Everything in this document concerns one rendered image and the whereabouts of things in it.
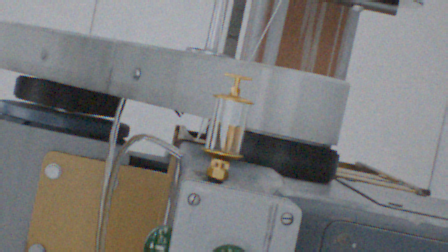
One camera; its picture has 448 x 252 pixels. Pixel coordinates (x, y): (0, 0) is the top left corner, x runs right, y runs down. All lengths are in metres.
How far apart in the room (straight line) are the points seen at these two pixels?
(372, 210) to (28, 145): 0.47
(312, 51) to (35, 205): 0.35
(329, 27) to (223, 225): 0.58
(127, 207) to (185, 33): 4.81
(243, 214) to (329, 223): 0.08
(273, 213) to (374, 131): 5.33
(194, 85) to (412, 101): 5.16
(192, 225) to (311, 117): 0.20
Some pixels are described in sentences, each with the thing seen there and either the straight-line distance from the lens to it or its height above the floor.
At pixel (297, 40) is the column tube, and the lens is 1.20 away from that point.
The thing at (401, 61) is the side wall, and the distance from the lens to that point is 6.00.
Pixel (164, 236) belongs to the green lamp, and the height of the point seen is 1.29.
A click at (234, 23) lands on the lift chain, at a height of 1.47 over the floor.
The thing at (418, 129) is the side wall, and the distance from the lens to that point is 6.03.
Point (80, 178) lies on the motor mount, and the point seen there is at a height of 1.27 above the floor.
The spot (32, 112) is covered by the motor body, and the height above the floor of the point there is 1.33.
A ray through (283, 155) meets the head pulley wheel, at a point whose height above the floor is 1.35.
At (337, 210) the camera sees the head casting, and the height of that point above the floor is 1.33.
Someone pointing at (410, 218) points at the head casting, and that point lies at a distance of 0.73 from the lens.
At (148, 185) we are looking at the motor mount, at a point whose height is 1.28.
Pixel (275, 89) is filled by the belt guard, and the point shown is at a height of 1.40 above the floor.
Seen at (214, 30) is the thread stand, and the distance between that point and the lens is 1.04.
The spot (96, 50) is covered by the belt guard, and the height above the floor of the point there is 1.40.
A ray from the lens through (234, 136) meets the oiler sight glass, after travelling 0.72.
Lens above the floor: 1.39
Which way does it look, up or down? 3 degrees down
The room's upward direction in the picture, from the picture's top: 12 degrees clockwise
